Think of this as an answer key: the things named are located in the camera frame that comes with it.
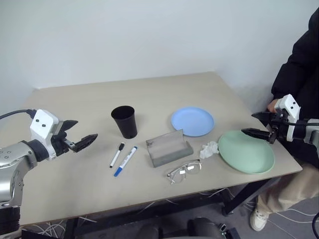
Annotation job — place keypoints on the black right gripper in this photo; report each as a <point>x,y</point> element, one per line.
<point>275,124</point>

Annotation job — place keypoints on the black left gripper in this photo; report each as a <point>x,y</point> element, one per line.
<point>58,144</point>

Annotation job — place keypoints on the light green plate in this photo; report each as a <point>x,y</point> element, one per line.
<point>244,154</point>

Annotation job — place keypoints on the black-capped white marker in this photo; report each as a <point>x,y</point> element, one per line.
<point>115,155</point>

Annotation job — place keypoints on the blue-capped white marker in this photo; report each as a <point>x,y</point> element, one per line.
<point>125,160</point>

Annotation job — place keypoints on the white tissue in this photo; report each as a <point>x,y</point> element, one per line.
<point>208,149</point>

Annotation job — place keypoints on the grey felt glasses case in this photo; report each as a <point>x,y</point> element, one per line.
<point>164,149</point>

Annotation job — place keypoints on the clear-framed eyeglasses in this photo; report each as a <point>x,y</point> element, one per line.
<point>182,171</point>

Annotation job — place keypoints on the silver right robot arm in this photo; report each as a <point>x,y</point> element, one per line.
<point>311,132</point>

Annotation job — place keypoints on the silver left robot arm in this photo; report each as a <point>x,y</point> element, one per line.
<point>15,154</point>

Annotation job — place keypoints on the person's bare hand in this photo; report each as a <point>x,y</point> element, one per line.
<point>272,105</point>

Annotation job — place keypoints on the black plastic cup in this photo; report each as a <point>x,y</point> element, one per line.
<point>125,127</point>

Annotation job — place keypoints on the light blue plate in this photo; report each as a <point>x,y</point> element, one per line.
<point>192,120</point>

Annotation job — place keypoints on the person in black jacket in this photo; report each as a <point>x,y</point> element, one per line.
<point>304,62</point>

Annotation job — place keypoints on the white sneaker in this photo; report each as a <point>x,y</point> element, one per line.
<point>259,220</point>

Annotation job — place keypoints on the small black floor device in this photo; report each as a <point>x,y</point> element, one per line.
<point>228,232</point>

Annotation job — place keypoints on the large dark rounded shape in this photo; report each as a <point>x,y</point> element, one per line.
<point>203,229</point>

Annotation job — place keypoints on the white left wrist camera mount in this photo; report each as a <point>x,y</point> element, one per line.
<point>41,124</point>

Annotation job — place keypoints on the black metal table frame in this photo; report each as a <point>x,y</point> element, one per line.
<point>239,199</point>

